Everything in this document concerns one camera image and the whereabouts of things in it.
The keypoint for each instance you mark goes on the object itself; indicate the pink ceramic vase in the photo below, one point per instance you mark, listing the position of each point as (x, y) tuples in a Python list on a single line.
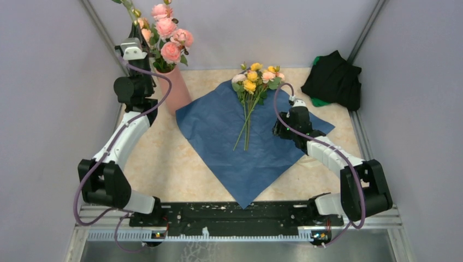
[(179, 95)]

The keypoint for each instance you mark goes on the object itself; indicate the pink rose bunch in vase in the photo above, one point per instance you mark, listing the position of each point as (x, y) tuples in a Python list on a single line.
[(168, 43)]

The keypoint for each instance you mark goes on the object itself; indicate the aluminium front rail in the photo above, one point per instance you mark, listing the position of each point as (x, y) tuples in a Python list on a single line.
[(106, 230)]

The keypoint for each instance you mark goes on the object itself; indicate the green cloth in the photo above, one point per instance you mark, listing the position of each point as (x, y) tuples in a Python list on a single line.
[(316, 101)]

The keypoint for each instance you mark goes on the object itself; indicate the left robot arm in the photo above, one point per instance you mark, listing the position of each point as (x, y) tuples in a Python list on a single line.
[(102, 181)]

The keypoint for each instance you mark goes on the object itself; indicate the aluminium frame post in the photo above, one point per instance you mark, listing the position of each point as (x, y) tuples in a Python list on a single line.
[(366, 29), (102, 32)]

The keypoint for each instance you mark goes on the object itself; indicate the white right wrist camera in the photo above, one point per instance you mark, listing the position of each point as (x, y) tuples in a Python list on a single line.
[(296, 102)]

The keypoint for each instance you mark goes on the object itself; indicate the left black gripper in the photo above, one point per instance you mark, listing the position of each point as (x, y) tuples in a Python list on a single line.
[(135, 33)]

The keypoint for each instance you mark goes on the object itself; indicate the right aluminium frame post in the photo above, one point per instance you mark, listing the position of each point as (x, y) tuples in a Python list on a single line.
[(366, 29)]

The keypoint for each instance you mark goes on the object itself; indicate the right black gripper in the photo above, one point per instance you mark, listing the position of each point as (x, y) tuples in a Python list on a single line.
[(278, 131)]

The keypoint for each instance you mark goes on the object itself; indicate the left aluminium frame post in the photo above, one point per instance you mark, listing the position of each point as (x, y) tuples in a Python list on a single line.
[(102, 32)]

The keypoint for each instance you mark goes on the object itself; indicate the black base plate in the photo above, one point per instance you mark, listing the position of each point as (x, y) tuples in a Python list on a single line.
[(224, 216)]

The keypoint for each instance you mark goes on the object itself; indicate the small yellow pink flower bouquet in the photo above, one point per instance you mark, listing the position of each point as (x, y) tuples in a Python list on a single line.
[(252, 86)]

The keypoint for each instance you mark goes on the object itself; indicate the black cloth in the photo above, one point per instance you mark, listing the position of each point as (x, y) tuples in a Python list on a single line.
[(333, 79)]

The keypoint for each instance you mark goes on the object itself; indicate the blue wrapping paper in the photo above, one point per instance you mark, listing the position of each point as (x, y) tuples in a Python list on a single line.
[(212, 125)]

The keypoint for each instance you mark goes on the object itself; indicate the cream ribbon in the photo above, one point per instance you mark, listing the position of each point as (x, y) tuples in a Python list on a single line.
[(308, 162)]

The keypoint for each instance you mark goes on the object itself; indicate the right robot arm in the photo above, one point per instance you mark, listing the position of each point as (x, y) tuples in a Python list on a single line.
[(364, 191)]

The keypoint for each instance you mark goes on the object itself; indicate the pale pink rose stem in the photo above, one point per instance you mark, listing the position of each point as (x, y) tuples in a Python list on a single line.
[(135, 18)]

